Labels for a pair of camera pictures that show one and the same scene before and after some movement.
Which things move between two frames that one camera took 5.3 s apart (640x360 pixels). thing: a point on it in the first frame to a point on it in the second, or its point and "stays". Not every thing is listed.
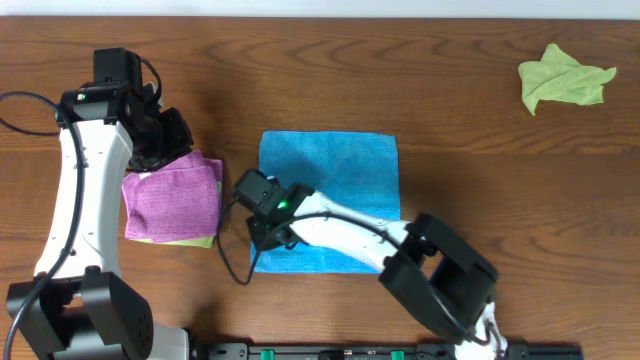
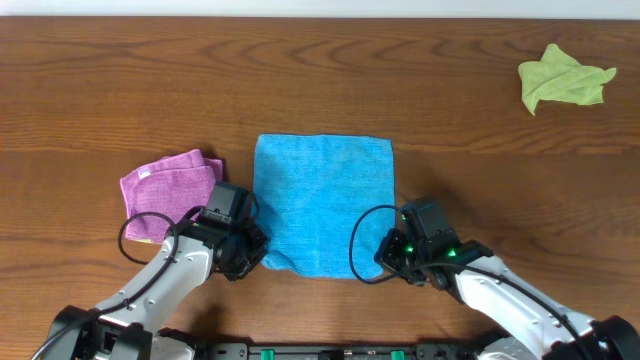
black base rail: x=392 y=350 stays
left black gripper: x=170 y=138 to x=255 y=242
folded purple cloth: x=177 y=202 stays
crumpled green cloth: x=558 y=77 stays
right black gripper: x=255 y=225 to x=386 y=259
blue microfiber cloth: x=358 y=168 stays
